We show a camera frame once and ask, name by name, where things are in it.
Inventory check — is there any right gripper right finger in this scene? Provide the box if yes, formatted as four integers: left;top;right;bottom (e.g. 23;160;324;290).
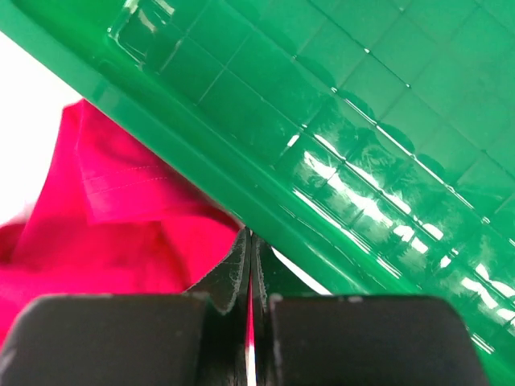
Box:
250;236;488;385

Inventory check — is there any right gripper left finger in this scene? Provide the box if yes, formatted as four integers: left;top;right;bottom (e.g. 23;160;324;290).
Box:
1;229;252;385

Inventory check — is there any red t shirt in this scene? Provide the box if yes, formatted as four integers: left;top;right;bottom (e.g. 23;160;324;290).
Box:
1;101;247;350

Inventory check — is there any green plastic tray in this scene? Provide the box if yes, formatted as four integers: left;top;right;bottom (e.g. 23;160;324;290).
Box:
1;1;514;385

